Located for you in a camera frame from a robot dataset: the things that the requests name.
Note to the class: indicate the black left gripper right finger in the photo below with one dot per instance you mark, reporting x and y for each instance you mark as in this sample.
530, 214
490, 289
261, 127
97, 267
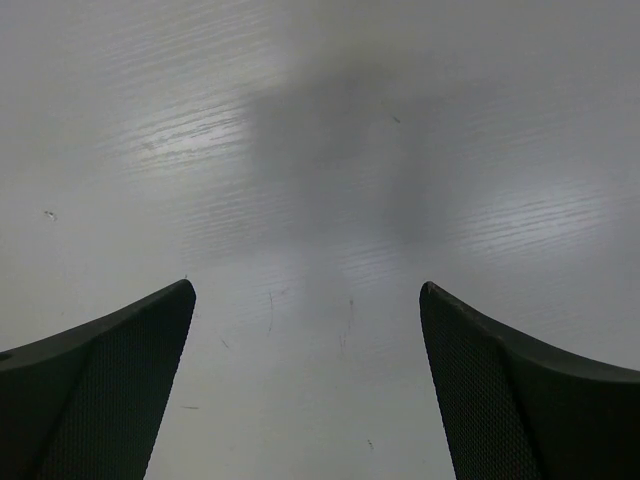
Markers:
514, 407

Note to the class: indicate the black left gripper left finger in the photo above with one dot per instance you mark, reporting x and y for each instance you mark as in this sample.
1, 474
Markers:
87, 403

